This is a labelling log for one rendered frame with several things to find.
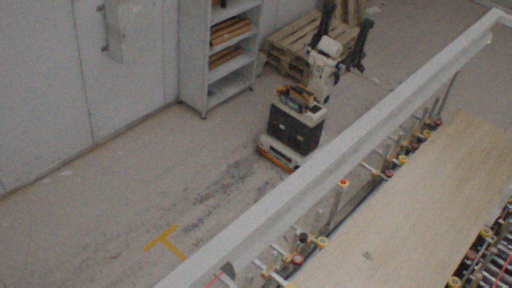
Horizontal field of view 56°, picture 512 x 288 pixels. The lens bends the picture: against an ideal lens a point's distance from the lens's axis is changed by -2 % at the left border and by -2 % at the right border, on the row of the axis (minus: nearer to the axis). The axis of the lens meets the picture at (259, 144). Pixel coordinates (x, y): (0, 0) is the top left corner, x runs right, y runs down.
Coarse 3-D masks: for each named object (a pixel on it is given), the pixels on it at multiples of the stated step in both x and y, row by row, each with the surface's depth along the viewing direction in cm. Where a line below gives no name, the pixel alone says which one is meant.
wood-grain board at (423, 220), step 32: (448, 128) 468; (480, 128) 474; (416, 160) 428; (448, 160) 433; (480, 160) 438; (384, 192) 395; (416, 192) 399; (448, 192) 403; (480, 192) 407; (352, 224) 366; (384, 224) 370; (416, 224) 373; (448, 224) 377; (480, 224) 380; (320, 256) 342; (352, 256) 345; (384, 256) 348; (416, 256) 351; (448, 256) 354
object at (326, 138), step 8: (264, 136) 524; (272, 136) 525; (328, 136) 536; (264, 144) 525; (280, 144) 517; (320, 144) 525; (264, 152) 531; (272, 152) 522; (288, 152) 510; (296, 152) 511; (312, 152) 514; (272, 160) 527; (280, 160) 519; (304, 160) 504; (288, 168) 516; (296, 168) 509
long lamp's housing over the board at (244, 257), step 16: (480, 48) 292; (432, 80) 251; (416, 96) 238; (400, 112) 227; (384, 128) 217; (368, 144) 209; (352, 160) 201; (336, 176) 194; (320, 192) 187; (288, 208) 176; (304, 208) 181; (272, 224) 170; (288, 224) 175; (256, 240) 164; (272, 240) 169; (240, 256) 159; (256, 256) 165; (224, 272) 162
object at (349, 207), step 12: (432, 120) 508; (384, 168) 445; (372, 180) 432; (360, 192) 420; (372, 192) 431; (348, 204) 408; (360, 204) 418; (336, 216) 397; (324, 228) 386; (336, 228) 394; (300, 252) 367; (312, 252) 373; (288, 276) 354
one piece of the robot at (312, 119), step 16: (272, 96) 494; (304, 96) 466; (272, 112) 505; (288, 112) 489; (304, 112) 475; (320, 112) 479; (272, 128) 517; (288, 128) 500; (304, 128) 484; (320, 128) 494; (288, 144) 511; (304, 144) 495
